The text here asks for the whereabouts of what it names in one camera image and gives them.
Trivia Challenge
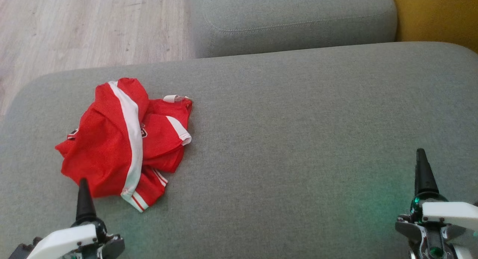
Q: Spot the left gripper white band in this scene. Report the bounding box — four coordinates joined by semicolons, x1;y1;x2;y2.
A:
27;178;126;259

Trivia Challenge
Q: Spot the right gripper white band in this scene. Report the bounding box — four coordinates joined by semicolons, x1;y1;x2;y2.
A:
395;149;478;259

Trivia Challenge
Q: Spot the red shorts white trim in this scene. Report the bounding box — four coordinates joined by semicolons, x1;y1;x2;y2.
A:
55;78;150;200

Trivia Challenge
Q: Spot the red basketball jersey black print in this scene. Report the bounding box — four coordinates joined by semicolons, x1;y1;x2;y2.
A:
66;95;193;213

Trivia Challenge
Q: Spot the wide grey fabric sofa chaise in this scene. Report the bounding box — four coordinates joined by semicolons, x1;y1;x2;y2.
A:
0;42;478;259

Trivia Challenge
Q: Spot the yellow sofa back cushion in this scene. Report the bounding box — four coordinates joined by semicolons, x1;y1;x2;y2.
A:
389;0;478;53

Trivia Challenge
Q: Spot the grey sofa seat cushion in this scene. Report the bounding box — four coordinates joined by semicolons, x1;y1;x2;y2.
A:
189;0;397;59

